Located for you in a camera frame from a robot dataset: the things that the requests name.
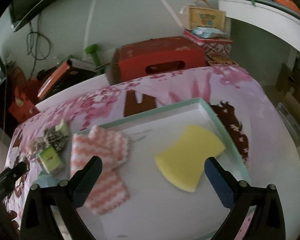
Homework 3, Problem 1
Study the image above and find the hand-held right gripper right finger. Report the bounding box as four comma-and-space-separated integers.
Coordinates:
204, 156, 287, 240

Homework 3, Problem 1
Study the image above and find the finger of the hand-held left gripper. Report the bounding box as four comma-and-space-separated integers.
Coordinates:
0, 161, 28, 197

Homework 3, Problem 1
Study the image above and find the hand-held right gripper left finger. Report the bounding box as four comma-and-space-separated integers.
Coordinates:
19, 156, 103, 240

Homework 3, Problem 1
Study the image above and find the green tissue pack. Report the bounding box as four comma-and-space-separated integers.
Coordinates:
37, 146, 65, 177
54, 119, 70, 137

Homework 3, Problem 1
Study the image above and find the yellow sponge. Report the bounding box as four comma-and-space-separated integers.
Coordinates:
154, 124, 227, 193

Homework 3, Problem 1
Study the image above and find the white tray with teal rim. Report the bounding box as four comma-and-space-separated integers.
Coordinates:
74, 97, 252, 240

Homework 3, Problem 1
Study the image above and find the beige lace cloth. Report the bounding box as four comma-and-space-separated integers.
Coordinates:
25, 140, 47, 158

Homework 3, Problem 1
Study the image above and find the leopard print scrunchie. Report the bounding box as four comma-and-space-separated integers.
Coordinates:
43, 127, 68, 153

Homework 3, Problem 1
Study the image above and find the red felt bag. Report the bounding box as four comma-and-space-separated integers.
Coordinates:
8, 67, 40, 119

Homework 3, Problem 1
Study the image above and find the white headboard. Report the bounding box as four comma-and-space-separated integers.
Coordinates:
34, 76, 115, 112

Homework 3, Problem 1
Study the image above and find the orange flat box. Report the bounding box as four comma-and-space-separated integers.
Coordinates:
37, 61, 70, 99

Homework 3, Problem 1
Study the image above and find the pink floral printed blanket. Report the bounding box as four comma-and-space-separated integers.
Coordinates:
4, 66, 300, 240

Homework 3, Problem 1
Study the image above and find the brown cardboard box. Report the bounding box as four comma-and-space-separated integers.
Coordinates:
275, 62, 300, 130

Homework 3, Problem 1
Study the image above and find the orange black box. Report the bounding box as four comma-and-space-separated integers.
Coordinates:
40, 59, 98, 98

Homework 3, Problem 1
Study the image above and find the small red yellow box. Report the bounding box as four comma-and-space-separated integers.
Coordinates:
207, 55, 238, 67

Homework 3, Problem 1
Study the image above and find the red patterned tin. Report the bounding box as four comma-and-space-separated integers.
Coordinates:
184, 29, 233, 55

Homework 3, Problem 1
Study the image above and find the green dumbbell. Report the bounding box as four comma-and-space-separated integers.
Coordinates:
85, 44, 108, 72

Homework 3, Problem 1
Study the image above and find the red cardboard box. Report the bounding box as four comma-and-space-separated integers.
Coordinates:
107, 37, 207, 85

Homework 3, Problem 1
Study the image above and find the light blue wipes packet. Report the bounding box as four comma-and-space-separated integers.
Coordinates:
191, 26, 229, 39

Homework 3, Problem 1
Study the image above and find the white desk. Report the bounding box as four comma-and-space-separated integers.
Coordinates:
216, 0, 300, 60

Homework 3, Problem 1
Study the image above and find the black cable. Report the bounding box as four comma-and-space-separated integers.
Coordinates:
26, 12, 52, 80

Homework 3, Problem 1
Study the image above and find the wall-mounted television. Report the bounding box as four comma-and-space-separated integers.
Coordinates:
9, 0, 95, 32

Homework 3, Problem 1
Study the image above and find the yellow box with handle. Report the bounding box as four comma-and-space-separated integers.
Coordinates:
181, 0, 227, 30

